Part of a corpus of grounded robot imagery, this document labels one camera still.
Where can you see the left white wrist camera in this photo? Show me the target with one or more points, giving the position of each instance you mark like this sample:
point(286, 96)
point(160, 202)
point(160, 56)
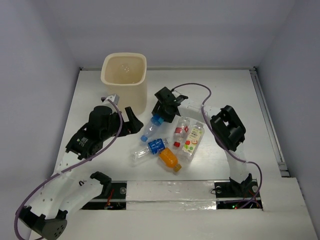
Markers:
point(113, 98)

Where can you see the red label clear bottle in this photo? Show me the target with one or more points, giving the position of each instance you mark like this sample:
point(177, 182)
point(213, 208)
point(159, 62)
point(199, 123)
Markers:
point(180, 131)

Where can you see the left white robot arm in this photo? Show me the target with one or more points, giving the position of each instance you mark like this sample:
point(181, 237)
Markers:
point(47, 209)

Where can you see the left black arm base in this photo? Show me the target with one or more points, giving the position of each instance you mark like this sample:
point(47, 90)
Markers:
point(114, 200)

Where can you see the orange juice bottle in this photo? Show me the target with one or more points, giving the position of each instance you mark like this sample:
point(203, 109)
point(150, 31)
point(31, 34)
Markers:
point(170, 160)

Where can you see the silver foil tape strip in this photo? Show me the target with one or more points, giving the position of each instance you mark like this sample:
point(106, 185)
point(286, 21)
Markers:
point(170, 195)

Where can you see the aluminium side rail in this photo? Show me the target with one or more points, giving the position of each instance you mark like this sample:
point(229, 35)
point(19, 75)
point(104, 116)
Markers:
point(284, 171)

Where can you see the blue label water bottle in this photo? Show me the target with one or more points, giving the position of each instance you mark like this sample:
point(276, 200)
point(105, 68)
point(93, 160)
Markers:
point(151, 128)

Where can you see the white fruit label bottle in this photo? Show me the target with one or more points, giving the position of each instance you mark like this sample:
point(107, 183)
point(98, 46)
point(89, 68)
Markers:
point(192, 141)

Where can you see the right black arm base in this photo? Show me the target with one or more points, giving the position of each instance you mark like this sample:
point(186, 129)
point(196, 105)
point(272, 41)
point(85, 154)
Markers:
point(229, 198)

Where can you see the clear plastic bottle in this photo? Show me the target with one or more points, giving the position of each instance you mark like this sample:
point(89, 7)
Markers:
point(124, 68)

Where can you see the crushed blue label bottle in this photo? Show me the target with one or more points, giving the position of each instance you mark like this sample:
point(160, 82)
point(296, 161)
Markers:
point(152, 148)

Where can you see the beige plastic waste bin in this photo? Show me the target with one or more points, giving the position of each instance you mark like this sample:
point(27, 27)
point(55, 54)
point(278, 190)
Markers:
point(131, 88)

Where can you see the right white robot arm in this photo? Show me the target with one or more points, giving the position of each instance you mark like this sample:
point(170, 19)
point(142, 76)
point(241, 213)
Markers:
point(224, 123)

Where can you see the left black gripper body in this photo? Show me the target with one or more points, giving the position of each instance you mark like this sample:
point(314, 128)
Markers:
point(122, 124)

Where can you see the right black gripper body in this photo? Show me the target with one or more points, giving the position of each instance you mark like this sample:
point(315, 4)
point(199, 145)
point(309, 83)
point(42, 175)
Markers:
point(164, 106)

